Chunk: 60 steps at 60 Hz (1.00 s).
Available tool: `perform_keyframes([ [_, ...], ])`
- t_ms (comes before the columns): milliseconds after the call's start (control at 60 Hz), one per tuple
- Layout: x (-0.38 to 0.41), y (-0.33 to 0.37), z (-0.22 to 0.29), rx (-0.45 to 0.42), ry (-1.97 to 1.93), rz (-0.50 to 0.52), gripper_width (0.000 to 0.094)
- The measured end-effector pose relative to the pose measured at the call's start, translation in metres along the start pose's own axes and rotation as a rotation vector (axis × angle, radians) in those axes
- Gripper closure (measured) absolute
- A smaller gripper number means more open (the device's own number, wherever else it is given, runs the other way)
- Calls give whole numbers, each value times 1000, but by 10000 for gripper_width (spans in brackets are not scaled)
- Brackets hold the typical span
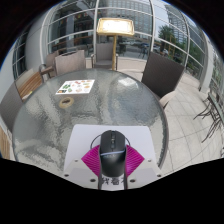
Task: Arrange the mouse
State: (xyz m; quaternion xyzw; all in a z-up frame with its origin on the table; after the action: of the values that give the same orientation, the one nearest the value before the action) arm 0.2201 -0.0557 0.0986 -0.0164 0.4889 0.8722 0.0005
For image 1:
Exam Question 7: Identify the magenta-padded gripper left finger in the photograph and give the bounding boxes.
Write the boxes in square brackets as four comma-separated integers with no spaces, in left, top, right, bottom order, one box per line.
[63,144,101,191]

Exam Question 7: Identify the round brass table ring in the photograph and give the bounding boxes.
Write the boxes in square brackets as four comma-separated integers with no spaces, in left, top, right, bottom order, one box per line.
[58,96,75,109]

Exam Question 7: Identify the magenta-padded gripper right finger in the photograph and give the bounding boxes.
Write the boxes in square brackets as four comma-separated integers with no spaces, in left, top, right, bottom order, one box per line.
[125,144,163,190]

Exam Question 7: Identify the white mouse pad with line drawing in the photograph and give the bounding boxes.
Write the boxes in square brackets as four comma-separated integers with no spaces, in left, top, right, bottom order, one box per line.
[63,124,158,192]

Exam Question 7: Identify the colourful picture menu card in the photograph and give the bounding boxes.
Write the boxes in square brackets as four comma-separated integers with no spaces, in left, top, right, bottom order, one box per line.
[55,79,96,96]

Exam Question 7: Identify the gold menu sign stand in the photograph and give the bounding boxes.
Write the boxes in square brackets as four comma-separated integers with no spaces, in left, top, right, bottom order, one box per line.
[96,17,136,71]

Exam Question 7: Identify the grey-brown wicker chair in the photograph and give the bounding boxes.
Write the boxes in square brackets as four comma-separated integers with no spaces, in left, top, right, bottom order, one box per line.
[39,51,59,79]
[54,49,87,77]
[90,42,119,70]

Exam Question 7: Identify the metal folding chair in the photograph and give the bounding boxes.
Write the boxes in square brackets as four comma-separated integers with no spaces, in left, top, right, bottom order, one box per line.
[193,89,224,158]

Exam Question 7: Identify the black computer mouse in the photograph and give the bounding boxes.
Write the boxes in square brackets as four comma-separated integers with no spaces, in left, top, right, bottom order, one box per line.
[98,129,128,178]

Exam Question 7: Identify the dark wicker armchair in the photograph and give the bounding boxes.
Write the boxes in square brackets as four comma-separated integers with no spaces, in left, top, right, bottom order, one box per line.
[141,51,186,109]
[0,81,24,133]

